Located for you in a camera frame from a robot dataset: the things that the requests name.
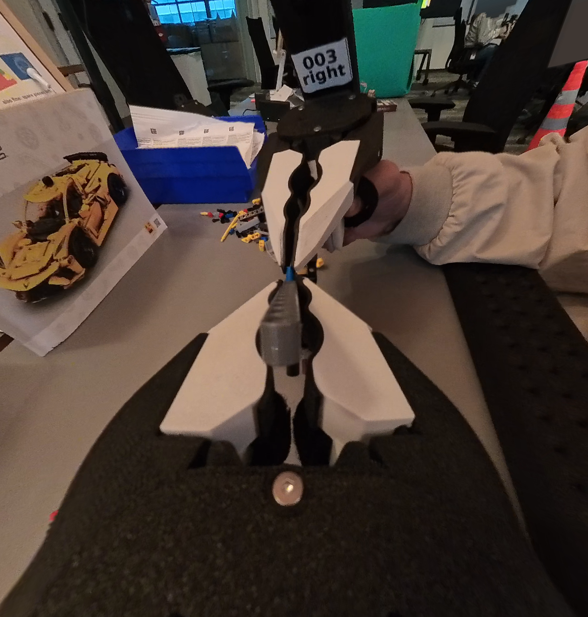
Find black grey toy brick chassis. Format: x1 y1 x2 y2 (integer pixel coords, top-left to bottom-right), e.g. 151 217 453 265
259 277 310 378

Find dark perforated panel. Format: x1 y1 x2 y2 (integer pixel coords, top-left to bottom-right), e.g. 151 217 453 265
442 262 588 617

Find orange traffic cone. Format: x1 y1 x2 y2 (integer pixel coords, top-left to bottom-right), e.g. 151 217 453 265
526 59 588 151

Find person's right hand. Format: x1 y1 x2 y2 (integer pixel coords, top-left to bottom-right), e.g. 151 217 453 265
343 160 413 243

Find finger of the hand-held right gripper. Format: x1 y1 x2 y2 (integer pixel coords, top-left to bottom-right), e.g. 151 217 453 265
297 139 362 269
260 149 305 266

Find blue storage bin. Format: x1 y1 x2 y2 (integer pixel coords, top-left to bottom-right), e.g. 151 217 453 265
112 115 269 206

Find yellow car instruction booklet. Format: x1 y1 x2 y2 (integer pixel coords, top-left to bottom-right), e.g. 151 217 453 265
0 88 169 358

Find black device box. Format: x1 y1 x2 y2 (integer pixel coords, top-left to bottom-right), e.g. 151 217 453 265
254 91 295 122

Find white paper parts bags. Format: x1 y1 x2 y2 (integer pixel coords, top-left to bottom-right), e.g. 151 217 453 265
129 104 267 168

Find grey desk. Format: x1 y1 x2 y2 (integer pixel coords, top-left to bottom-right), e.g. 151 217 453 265
0 96 521 603

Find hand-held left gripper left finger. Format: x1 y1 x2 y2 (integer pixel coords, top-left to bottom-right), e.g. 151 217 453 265
160 283 278 457

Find Lego brick instruction poster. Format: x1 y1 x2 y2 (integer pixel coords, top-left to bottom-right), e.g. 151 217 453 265
0 0 76 115

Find white cabinet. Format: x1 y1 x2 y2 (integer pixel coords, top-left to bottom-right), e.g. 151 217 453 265
170 47 214 105

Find pile of toy brick pieces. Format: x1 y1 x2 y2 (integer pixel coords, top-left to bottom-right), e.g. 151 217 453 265
199 201 327 272

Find large paned window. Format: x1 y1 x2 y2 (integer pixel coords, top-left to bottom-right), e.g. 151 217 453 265
151 0 238 26

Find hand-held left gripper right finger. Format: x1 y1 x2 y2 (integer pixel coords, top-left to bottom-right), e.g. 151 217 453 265
298 279 416 460

